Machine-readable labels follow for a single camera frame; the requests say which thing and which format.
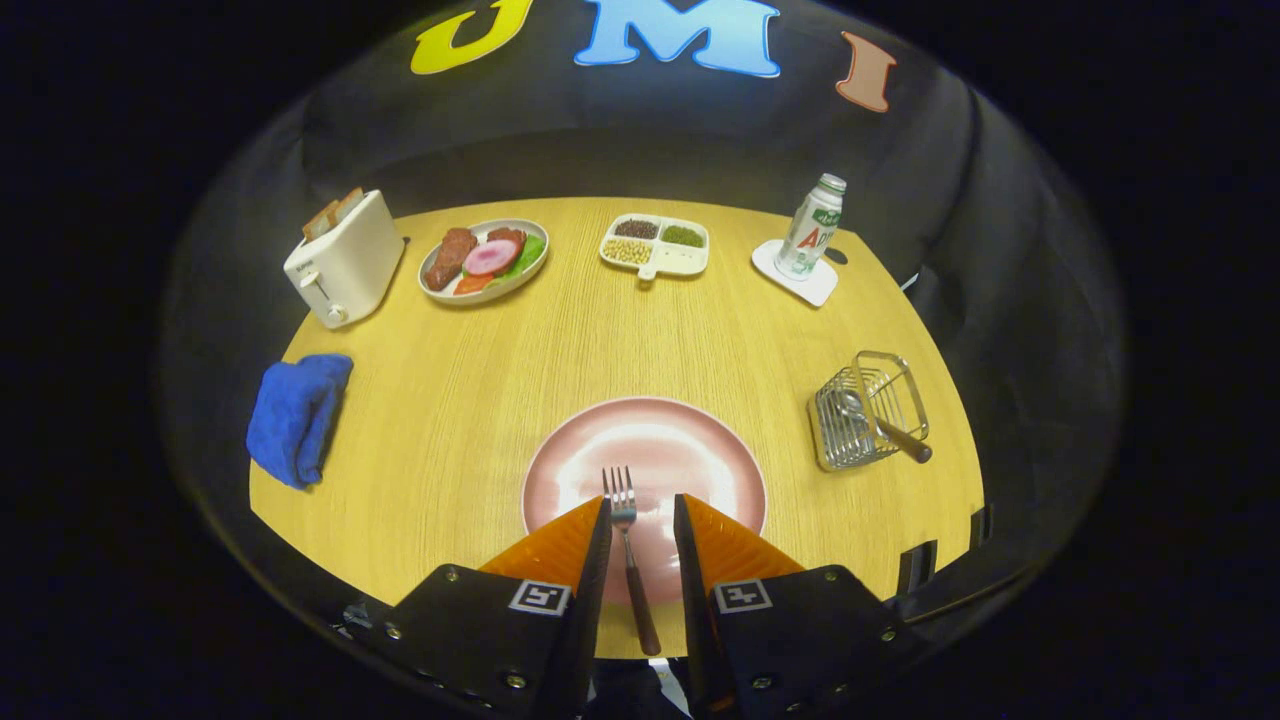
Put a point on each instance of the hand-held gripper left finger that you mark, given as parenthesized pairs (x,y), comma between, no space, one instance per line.
(595,600)

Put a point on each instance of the black table clamp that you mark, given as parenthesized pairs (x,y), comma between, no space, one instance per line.
(917,567)
(981,525)

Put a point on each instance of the orange tomato slice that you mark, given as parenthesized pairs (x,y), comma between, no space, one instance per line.
(472,284)

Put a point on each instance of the small brown meat piece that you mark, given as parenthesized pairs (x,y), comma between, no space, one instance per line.
(506,236)

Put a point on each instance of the white drink bottle green cap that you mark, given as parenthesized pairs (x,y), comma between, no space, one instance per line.
(808,235)

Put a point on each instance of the white oval food plate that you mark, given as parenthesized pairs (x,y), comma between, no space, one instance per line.
(500,290)

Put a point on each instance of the green lettuce leaf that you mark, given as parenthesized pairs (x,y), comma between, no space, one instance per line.
(530,252)

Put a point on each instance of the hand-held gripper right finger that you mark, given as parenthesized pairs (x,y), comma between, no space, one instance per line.
(690,600)

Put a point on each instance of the brown toast slice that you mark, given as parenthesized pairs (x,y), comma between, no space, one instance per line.
(349,204)
(320,220)

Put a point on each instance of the blue cloth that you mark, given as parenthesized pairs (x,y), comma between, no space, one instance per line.
(295,415)

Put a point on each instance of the white divided bean tray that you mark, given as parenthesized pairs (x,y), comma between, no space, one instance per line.
(675,260)

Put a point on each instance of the pink ham slice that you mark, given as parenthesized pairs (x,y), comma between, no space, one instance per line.
(491,257)

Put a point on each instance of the pink round plate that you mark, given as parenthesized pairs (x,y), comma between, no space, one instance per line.
(680,450)

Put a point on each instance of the long brown meat piece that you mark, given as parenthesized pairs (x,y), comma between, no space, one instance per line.
(450,258)

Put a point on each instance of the white toaster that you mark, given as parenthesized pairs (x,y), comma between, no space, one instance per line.
(350,265)

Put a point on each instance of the white square coaster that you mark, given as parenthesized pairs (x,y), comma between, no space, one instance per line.
(810,290)

